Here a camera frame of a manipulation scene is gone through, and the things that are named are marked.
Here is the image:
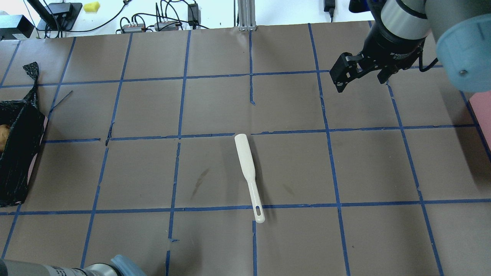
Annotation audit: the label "aluminium frame post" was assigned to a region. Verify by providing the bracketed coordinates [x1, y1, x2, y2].
[237, 0, 257, 31]

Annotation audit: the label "pink plastic bin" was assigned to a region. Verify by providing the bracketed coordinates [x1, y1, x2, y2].
[470, 91, 491, 147]

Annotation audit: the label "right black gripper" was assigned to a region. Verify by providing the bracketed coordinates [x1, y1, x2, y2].
[330, 20, 426, 93]

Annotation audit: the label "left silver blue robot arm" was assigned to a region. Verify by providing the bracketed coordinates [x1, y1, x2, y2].
[0, 255, 146, 276]

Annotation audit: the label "small usb hub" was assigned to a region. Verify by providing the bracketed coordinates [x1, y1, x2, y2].
[120, 23, 146, 33]
[153, 21, 182, 32]

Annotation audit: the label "black power adapter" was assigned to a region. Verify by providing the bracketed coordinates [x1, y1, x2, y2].
[188, 3, 201, 28]

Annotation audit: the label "bin lined with black bag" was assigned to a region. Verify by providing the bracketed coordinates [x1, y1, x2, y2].
[0, 62, 47, 208]

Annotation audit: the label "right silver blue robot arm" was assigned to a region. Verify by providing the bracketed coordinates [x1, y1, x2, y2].
[330, 0, 491, 93]

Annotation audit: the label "beige hand brush black bristles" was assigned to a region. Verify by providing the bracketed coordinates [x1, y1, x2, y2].
[234, 133, 265, 223]

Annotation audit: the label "yellow paper cup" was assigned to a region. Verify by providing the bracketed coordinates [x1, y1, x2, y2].
[82, 1, 101, 13]

